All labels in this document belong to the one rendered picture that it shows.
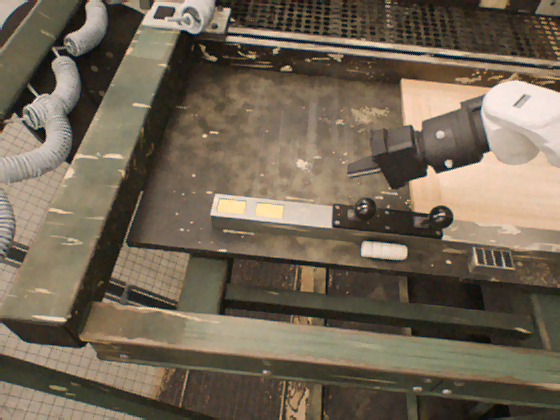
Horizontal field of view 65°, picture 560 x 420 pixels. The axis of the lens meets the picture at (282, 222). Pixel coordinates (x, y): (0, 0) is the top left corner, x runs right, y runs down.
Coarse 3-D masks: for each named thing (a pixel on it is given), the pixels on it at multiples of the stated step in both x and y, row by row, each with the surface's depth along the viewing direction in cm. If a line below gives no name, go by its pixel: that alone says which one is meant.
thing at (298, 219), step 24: (216, 216) 80; (240, 216) 80; (288, 216) 81; (312, 216) 81; (360, 240) 82; (384, 240) 82; (408, 240) 81; (432, 240) 80; (456, 240) 80; (480, 240) 80; (504, 240) 80; (528, 240) 81; (552, 240) 81
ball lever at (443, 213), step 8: (432, 208) 70; (440, 208) 69; (448, 208) 69; (432, 216) 69; (440, 216) 68; (448, 216) 68; (416, 224) 79; (424, 224) 78; (432, 224) 70; (440, 224) 69; (448, 224) 69
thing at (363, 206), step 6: (360, 198) 70; (366, 198) 69; (354, 204) 70; (360, 204) 69; (366, 204) 68; (372, 204) 69; (348, 210) 81; (354, 210) 70; (360, 210) 69; (366, 210) 68; (372, 210) 68; (348, 216) 80; (354, 216) 78; (360, 216) 69; (366, 216) 69; (372, 216) 69
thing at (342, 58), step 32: (224, 32) 102; (256, 32) 108; (224, 64) 111; (256, 64) 110; (288, 64) 109; (320, 64) 108; (352, 64) 108; (384, 64) 107; (416, 64) 106; (448, 64) 105; (480, 64) 106; (512, 64) 108; (544, 64) 107
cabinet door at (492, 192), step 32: (416, 96) 106; (448, 96) 107; (416, 128) 99; (544, 160) 96; (416, 192) 89; (448, 192) 89; (480, 192) 90; (512, 192) 90; (544, 192) 91; (512, 224) 85; (544, 224) 86
